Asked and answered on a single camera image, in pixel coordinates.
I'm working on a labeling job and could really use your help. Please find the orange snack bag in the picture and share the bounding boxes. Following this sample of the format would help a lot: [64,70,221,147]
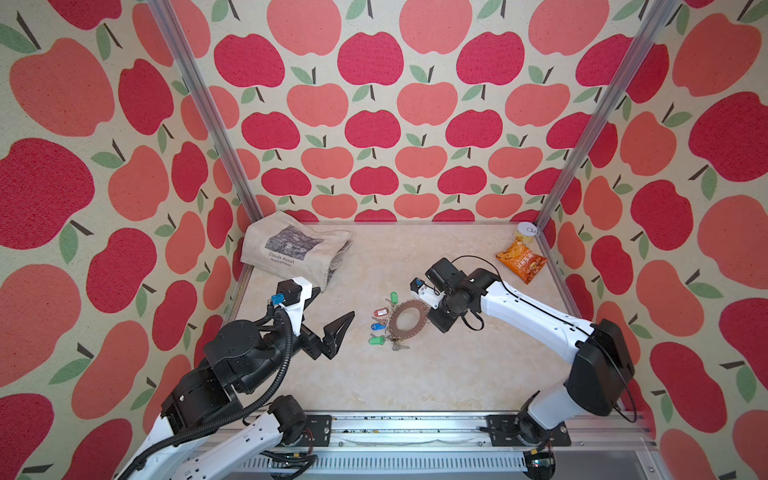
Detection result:
[496,240,548,284]

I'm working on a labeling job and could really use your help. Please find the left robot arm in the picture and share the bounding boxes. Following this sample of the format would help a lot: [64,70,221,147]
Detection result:
[118,295,355,479]

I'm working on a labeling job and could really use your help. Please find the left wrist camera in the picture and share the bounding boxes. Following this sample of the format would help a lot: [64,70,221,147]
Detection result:
[271,277,313,337]

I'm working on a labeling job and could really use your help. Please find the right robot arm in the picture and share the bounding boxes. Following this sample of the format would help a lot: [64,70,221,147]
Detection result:
[410,258,635,447]

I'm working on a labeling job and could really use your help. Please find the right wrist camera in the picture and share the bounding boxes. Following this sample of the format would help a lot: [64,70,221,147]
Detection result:
[409,278,444,309]

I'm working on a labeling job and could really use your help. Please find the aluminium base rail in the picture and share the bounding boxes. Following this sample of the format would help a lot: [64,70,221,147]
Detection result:
[197,410,673,480]

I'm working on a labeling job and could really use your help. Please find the printed canvas tote bag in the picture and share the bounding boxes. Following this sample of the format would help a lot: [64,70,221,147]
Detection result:
[240,211,353,291]

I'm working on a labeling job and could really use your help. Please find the small yellow white can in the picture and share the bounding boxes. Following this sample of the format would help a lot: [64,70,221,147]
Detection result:
[515,222,539,244]

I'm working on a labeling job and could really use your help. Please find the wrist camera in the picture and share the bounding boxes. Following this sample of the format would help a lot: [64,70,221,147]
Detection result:
[271,277,313,337]
[409,278,444,309]

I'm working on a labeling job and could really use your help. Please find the left aluminium corner post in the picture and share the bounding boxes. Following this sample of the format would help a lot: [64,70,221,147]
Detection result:
[148,0,263,222]

